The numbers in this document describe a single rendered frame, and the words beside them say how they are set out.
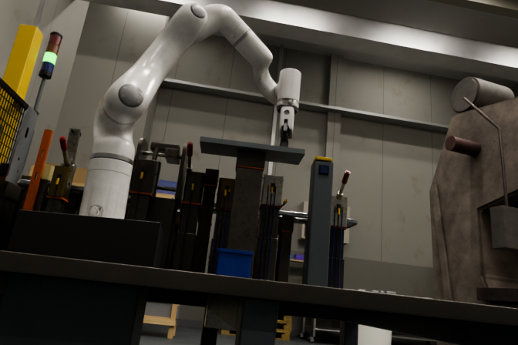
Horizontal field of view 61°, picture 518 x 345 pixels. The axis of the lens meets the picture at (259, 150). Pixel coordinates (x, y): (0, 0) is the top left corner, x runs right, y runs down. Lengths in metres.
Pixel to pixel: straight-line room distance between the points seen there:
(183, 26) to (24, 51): 1.50
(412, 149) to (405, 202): 1.28
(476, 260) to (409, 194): 6.51
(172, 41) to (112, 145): 0.41
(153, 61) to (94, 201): 0.47
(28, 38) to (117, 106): 1.63
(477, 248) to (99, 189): 3.11
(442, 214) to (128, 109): 3.30
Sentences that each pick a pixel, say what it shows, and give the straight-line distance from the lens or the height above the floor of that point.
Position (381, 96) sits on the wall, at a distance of 10.74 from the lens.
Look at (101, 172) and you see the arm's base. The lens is 1.27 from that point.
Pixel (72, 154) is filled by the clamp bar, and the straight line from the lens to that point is 1.85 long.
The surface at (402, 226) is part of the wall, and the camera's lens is 10.02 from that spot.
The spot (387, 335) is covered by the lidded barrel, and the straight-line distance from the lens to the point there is 5.28.
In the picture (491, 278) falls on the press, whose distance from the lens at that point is 3.84.
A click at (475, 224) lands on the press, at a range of 3.88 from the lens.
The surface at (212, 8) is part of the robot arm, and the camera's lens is 1.64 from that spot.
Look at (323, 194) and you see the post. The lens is 1.54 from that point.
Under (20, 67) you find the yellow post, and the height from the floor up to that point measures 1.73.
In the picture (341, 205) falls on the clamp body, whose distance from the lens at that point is 1.72.
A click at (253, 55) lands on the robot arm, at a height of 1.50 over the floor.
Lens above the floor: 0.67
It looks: 18 degrees up
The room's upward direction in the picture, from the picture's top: 6 degrees clockwise
